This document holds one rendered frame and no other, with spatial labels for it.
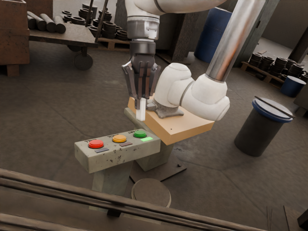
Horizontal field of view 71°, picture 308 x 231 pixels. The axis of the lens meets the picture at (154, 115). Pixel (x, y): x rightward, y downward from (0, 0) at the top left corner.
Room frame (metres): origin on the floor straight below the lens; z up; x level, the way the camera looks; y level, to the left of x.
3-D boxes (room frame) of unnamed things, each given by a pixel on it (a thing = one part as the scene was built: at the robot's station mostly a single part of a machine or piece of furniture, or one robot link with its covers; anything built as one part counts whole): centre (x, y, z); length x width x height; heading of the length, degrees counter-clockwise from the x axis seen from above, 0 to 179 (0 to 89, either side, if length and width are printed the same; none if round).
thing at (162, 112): (1.09, -0.03, 0.45); 0.22 x 0.18 x 0.06; 133
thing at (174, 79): (1.10, -0.06, 0.59); 0.18 x 0.16 x 0.22; 65
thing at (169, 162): (1.10, -0.04, 0.16); 0.40 x 0.40 x 0.31; 48
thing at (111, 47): (3.37, 1.14, 0.22); 1.20 x 0.81 x 0.44; 129
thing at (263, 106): (1.64, -0.89, 0.22); 0.32 x 0.32 x 0.43
